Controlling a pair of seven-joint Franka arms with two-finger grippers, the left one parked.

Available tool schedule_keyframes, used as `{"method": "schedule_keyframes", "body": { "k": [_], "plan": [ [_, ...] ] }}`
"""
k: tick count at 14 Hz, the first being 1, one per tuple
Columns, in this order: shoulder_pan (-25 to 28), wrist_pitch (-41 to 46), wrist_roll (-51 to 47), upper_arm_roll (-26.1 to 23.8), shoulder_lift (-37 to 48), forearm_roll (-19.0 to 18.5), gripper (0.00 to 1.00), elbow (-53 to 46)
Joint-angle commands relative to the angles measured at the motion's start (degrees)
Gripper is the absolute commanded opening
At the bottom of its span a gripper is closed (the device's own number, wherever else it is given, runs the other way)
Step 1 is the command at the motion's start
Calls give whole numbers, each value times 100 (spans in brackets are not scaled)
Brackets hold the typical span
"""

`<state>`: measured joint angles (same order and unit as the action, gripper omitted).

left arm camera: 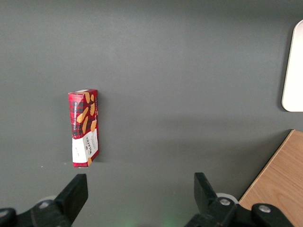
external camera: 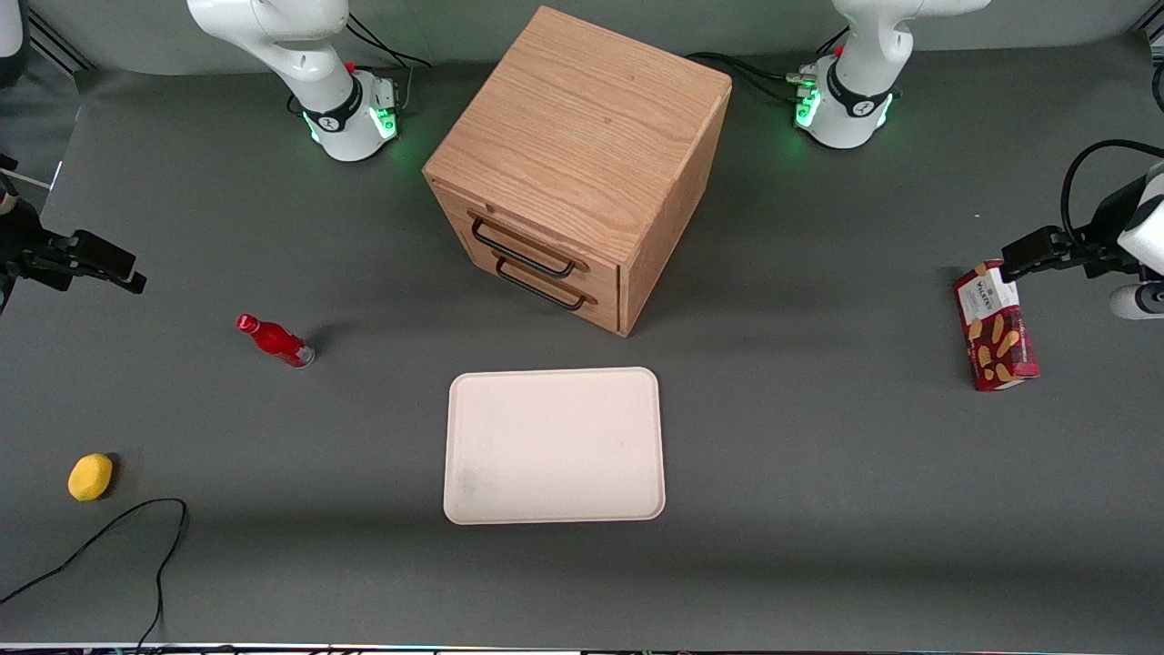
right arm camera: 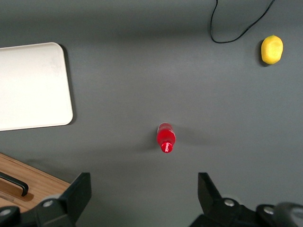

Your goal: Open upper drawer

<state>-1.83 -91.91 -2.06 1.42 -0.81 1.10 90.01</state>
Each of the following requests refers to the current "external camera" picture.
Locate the yellow lemon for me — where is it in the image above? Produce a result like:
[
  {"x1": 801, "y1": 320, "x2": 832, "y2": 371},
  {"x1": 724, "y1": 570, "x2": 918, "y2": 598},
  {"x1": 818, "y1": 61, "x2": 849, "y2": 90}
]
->
[{"x1": 67, "y1": 452, "x2": 115, "y2": 503}]

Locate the red plastic bottle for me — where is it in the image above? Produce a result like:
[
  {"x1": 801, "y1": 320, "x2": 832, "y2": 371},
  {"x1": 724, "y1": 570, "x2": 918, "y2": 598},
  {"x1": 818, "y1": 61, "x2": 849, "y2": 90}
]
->
[{"x1": 236, "y1": 313, "x2": 316, "y2": 369}]

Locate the oak wooden drawer cabinet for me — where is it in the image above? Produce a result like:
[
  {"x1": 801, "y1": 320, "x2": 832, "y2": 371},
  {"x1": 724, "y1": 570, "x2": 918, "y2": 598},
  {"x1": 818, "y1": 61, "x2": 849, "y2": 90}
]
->
[{"x1": 422, "y1": 5, "x2": 734, "y2": 338}]

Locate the beige plastic tray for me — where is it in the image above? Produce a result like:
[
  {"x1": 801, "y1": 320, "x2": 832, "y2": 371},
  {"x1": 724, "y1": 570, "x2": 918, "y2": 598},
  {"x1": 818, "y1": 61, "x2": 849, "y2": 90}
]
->
[{"x1": 443, "y1": 367, "x2": 667, "y2": 526}]

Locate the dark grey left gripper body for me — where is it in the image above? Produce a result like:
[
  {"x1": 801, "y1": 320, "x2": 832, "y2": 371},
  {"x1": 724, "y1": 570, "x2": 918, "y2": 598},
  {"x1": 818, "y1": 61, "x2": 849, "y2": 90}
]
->
[{"x1": 1059, "y1": 176, "x2": 1149, "y2": 277}]

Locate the black base cable bundle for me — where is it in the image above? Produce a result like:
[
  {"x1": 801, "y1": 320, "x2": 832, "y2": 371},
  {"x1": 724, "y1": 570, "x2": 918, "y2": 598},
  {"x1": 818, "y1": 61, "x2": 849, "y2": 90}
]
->
[
  {"x1": 346, "y1": 11, "x2": 434, "y2": 115},
  {"x1": 684, "y1": 25, "x2": 851, "y2": 103}
]

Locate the black left arm wrist cable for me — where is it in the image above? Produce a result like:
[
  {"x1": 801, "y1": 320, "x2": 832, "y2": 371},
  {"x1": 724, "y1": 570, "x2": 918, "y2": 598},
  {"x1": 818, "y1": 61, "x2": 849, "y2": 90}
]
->
[{"x1": 1059, "y1": 139, "x2": 1164, "y2": 251}]

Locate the thin black cable on table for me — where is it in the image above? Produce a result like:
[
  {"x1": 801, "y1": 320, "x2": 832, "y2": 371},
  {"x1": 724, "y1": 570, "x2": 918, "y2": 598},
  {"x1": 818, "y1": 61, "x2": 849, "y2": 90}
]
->
[{"x1": 0, "y1": 498, "x2": 189, "y2": 655}]

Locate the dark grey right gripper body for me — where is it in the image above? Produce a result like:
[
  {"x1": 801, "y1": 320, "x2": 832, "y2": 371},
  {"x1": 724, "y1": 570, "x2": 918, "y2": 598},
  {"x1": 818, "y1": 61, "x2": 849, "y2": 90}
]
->
[{"x1": 0, "y1": 196, "x2": 75, "y2": 315}]

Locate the red shortbread cookie box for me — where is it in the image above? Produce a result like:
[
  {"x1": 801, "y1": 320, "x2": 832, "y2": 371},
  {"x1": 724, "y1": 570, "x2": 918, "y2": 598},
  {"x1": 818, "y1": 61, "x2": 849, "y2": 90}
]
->
[{"x1": 952, "y1": 259, "x2": 1041, "y2": 393}]

